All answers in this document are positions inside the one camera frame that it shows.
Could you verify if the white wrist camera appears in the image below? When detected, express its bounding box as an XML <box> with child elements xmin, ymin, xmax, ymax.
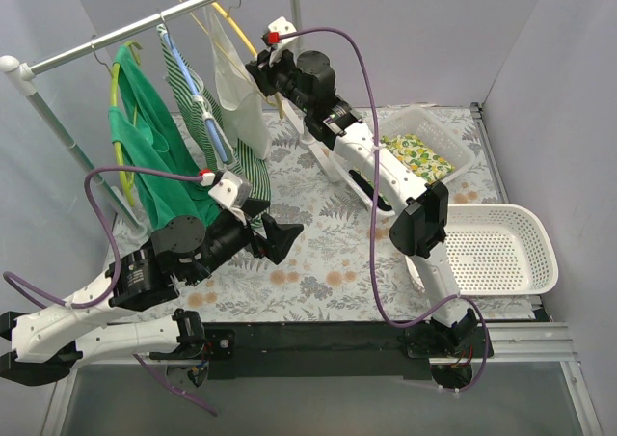
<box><xmin>201</xmin><ymin>170</ymin><xmax>252</xmax><ymax>224</ymax></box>
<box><xmin>264</xmin><ymin>16</ymin><xmax>298</xmax><ymax>66</ymax></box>

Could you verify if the light blue plastic hanger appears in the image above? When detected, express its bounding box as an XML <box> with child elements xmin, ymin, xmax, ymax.
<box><xmin>157</xmin><ymin>24</ymin><xmax>236</xmax><ymax>170</ymax></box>

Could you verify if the green white striped tank top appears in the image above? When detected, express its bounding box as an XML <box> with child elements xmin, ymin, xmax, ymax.
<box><xmin>157</xmin><ymin>25</ymin><xmax>271</xmax><ymax>201</ymax></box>

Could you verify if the lemon print folded cloth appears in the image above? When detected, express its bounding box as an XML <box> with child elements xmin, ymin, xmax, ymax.
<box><xmin>380</xmin><ymin>134</ymin><xmax>455</xmax><ymax>183</ymax></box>

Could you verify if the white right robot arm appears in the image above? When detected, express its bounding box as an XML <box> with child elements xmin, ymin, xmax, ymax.
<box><xmin>245</xmin><ymin>50</ymin><xmax>479</xmax><ymax>357</ymax></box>

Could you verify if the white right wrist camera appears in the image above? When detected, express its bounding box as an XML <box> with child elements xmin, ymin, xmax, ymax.
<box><xmin>264</xmin><ymin>16</ymin><xmax>298</xmax><ymax>66</ymax></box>

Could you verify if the lime green plastic hanger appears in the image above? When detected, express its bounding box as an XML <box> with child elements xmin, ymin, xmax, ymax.
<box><xmin>94</xmin><ymin>53</ymin><xmax>135</xmax><ymax>207</ymax></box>

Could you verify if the yellow plastic hanger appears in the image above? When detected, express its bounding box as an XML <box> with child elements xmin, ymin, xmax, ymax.
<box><xmin>161</xmin><ymin>0</ymin><xmax>285</xmax><ymax>119</ymax></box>

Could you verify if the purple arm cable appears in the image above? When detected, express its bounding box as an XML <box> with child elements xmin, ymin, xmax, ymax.
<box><xmin>279</xmin><ymin>26</ymin><xmax>493</xmax><ymax>392</ymax></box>
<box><xmin>3</xmin><ymin>166</ymin><xmax>218</xmax><ymax>416</ymax></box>

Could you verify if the floral fern patterned tablecloth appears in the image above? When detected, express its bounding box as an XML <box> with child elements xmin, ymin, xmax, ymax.
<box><xmin>120</xmin><ymin>107</ymin><xmax>541</xmax><ymax>323</ymax></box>

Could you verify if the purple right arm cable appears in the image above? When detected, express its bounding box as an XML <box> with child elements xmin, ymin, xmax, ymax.
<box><xmin>279</xmin><ymin>26</ymin><xmax>493</xmax><ymax>392</ymax></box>

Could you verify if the white metal clothes rack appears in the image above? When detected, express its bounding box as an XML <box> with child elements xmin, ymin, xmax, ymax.
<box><xmin>1</xmin><ymin>0</ymin><xmax>341</xmax><ymax>237</ymax></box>

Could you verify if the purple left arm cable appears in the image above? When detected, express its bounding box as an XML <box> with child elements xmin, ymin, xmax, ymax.
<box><xmin>3</xmin><ymin>166</ymin><xmax>218</xmax><ymax>416</ymax></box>

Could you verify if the white oval perforated basket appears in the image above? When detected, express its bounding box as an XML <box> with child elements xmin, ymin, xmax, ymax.
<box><xmin>404</xmin><ymin>203</ymin><xmax>559</xmax><ymax>298</ymax></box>

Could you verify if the white rectangular plastic basket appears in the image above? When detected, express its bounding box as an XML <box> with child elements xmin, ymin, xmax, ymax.
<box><xmin>331</xmin><ymin>106</ymin><xmax>476</xmax><ymax>220</ymax></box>

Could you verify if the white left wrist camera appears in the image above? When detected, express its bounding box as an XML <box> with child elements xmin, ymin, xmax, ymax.
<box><xmin>201</xmin><ymin>170</ymin><xmax>252</xmax><ymax>224</ymax></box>

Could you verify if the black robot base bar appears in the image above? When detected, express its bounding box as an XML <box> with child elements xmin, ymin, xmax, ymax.
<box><xmin>203</xmin><ymin>321</ymin><xmax>493</xmax><ymax>383</ymax></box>

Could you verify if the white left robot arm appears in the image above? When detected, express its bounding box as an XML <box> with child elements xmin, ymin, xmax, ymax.
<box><xmin>1</xmin><ymin>210</ymin><xmax>304</xmax><ymax>387</ymax></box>

